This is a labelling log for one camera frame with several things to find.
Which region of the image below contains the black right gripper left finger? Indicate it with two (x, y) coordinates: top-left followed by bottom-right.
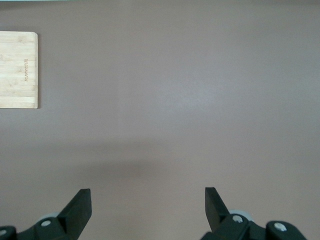
(0, 188), (92, 240)

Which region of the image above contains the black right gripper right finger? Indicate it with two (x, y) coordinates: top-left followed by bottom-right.
(199, 186), (307, 240)

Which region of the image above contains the bamboo cutting board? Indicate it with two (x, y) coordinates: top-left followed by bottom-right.
(0, 31), (39, 110)

